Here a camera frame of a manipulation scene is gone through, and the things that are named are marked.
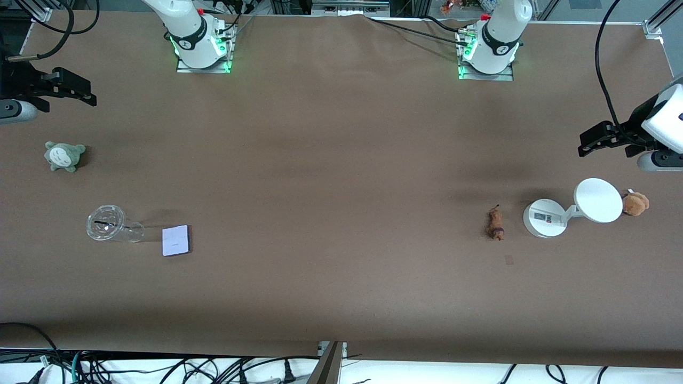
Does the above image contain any brown lion statue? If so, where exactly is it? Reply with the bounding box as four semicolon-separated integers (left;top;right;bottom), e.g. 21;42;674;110
486;204;505;242

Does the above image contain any white Huawei phone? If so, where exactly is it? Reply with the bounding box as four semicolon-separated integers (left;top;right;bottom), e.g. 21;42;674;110
162;225;192;257

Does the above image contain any white round desk lamp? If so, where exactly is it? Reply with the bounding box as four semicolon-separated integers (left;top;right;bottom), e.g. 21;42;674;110
522;178;624;238

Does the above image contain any brown bear plush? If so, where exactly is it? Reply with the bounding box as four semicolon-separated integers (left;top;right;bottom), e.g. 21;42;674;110
622;189;650;217

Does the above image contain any grey-green Totoro plush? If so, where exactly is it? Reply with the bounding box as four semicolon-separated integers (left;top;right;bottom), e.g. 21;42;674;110
44;141;87;173

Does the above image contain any aluminium corner profile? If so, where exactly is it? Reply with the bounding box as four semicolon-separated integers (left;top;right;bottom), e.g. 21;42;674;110
643;0;683;39
16;0;54;23

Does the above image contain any clear plastic cup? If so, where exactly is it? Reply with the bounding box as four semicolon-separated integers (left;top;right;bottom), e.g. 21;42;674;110
86;204;146;244

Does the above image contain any colourful toy pile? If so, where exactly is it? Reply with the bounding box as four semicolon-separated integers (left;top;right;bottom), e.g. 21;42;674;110
440;0;499;15

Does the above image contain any brown table cover sheet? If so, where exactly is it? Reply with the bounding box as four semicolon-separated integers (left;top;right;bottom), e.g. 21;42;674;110
0;11;683;369

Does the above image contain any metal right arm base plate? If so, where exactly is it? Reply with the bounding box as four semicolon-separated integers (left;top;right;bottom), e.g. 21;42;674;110
176;24;236;74

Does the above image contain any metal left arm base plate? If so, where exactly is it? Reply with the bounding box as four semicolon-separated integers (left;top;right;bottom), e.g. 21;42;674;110
456;27;515;82

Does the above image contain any black right base cable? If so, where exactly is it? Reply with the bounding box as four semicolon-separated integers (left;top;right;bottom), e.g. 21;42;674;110
211;0;257;41

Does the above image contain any short black base cable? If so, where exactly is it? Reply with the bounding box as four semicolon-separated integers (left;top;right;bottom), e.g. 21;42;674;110
424;15;473;34

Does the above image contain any long black base cable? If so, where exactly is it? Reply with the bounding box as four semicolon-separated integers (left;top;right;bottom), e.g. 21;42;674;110
366;18;470;44

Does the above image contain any black looped floor cable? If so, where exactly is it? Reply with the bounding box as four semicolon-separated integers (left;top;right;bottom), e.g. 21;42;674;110
0;322;73;384

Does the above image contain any grey metal rail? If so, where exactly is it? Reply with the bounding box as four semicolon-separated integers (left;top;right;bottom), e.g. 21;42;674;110
311;0;391;17

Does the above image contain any aluminium frame post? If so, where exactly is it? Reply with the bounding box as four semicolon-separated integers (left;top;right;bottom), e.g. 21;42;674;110
307;341;347;384

